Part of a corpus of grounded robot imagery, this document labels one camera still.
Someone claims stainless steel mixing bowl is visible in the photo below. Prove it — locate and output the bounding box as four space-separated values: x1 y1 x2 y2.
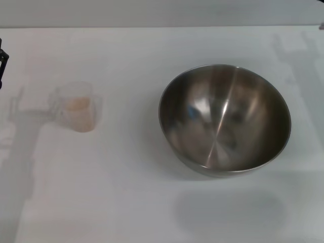
158 63 292 179

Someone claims clear plastic measuring cup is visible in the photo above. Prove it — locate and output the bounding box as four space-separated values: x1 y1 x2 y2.
48 80 104 133

